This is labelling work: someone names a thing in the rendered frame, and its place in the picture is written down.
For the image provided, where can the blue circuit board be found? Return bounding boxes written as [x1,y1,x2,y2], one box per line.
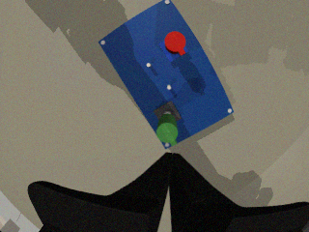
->
[98,0,235,148]

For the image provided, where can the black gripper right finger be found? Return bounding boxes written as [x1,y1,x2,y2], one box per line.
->
[169,154,309,232]

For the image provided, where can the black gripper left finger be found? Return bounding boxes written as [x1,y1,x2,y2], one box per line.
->
[27,152,174,232]

